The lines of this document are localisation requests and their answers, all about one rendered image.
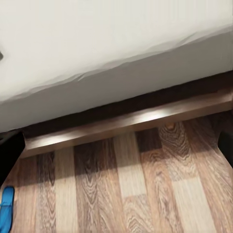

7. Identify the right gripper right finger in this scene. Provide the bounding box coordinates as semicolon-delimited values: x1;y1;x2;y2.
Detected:
217;129;233;168

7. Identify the sandal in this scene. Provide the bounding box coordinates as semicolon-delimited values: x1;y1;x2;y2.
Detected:
0;186;15;233

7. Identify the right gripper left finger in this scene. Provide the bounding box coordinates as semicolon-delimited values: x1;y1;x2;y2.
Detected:
0;129;25;188

